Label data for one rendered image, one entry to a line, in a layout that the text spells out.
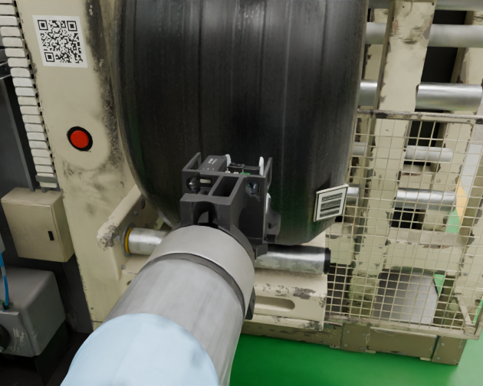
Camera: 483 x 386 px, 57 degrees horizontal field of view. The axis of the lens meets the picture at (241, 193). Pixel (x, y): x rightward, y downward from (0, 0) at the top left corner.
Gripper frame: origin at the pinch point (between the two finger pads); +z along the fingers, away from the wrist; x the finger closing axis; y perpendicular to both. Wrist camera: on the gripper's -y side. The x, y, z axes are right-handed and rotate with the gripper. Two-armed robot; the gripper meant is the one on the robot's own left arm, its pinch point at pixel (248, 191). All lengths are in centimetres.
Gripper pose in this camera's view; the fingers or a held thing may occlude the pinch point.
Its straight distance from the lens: 51.5
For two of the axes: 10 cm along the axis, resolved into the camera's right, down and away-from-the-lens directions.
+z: 1.7, -3.8, 9.1
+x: -9.8, -0.9, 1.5
